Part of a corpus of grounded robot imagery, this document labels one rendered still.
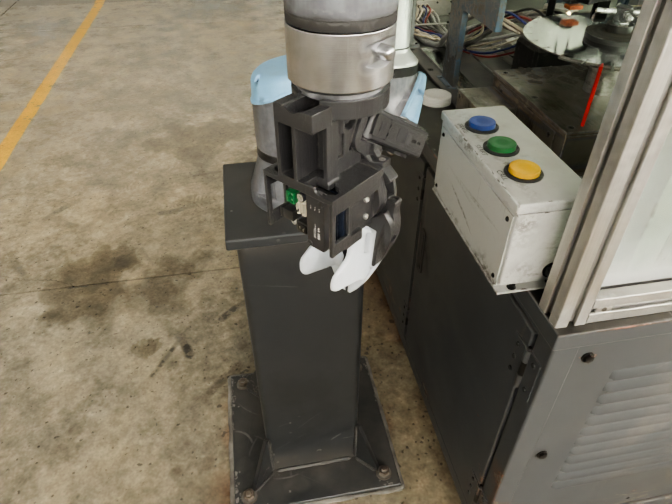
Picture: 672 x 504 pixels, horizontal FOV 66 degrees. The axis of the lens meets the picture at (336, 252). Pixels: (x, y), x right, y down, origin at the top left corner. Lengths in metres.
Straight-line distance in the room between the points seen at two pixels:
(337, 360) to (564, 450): 0.45
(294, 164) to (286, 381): 0.79
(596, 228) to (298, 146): 0.38
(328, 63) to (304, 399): 0.92
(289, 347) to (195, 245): 1.11
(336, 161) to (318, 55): 0.08
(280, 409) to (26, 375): 0.88
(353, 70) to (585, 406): 0.74
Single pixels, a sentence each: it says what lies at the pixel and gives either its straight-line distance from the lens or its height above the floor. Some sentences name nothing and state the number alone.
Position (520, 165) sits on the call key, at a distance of 0.73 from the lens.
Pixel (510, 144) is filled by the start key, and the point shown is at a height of 0.91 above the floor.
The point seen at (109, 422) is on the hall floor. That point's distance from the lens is 1.61.
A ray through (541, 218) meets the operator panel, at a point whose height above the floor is 0.87.
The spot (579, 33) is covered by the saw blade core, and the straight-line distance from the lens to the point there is 1.16.
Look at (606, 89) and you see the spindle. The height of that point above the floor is 0.86.
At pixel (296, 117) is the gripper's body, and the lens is 0.36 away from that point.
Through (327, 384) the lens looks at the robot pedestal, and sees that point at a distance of 1.15.
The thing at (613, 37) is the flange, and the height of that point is 0.96.
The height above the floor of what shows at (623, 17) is 0.99.
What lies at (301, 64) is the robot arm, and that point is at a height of 1.13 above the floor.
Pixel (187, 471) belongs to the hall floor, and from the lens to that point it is 1.46.
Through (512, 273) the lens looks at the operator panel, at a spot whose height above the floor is 0.78.
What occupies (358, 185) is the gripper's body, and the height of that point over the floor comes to 1.05.
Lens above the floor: 1.25
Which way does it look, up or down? 39 degrees down
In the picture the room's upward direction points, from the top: straight up
